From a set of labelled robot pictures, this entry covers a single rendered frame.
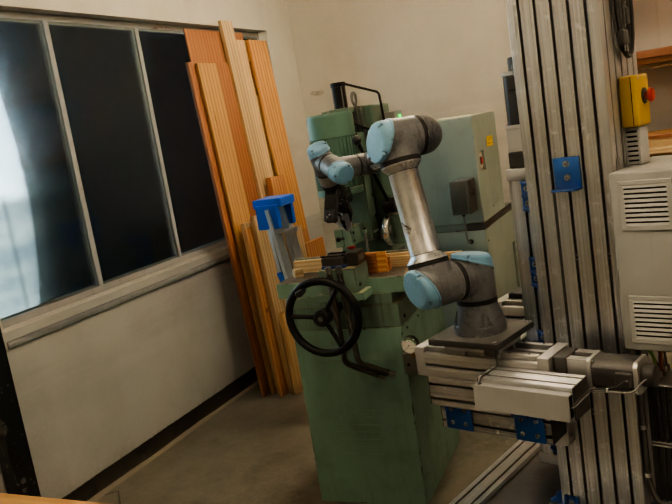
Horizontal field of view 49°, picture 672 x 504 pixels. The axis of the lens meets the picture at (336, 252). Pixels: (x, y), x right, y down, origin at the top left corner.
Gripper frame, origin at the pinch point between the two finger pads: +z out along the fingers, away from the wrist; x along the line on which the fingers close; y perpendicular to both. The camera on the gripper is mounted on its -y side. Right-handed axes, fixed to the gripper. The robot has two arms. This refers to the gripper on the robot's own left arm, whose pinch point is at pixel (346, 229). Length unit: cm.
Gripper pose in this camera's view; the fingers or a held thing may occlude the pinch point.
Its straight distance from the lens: 266.6
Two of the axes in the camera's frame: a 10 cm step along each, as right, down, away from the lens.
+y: 2.6, -6.7, 6.9
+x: -9.1, 0.6, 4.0
